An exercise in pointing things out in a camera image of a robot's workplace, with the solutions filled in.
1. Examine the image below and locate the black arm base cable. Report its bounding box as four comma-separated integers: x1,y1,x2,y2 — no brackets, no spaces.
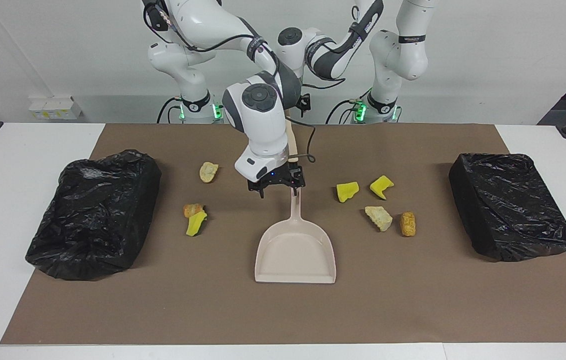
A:
157,96,183,124
325,97,363,124

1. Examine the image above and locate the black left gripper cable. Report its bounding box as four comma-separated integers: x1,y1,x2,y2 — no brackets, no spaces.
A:
302,75,348,92

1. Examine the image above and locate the bin with taut black bag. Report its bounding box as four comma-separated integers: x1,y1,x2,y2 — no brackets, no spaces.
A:
449,153,566,262

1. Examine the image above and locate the yellow sponge piece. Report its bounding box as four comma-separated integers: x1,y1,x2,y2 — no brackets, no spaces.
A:
336,181,360,204
369,175,395,201

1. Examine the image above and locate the brown table mat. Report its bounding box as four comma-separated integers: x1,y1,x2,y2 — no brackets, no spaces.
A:
0,123,566,345

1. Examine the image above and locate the brown oval bread roll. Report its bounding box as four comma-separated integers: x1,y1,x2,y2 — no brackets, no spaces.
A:
400,211,417,237

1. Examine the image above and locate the black right arm base cable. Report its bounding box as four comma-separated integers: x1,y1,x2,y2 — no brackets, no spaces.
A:
157,96,183,124

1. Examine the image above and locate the beige plastic dustpan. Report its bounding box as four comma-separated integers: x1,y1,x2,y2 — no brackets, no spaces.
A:
255,187,337,285

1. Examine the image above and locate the black left arm base cable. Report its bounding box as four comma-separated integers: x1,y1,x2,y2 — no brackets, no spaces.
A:
325,97,363,124

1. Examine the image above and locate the pale wedge bread piece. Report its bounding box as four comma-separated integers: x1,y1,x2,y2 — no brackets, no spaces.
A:
365,205,393,233

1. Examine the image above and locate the pale bread chunk tan crust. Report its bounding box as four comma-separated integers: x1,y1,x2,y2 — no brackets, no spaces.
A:
199,161,219,184

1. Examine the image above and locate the yellow sponge with green back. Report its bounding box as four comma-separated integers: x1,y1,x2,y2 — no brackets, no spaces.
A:
185,210,208,237

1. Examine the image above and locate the white wall socket box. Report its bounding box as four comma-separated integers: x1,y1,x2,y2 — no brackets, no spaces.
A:
28,96,83,121

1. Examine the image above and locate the bin with crumpled black bag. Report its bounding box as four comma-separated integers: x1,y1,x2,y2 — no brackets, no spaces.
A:
25,149,162,281

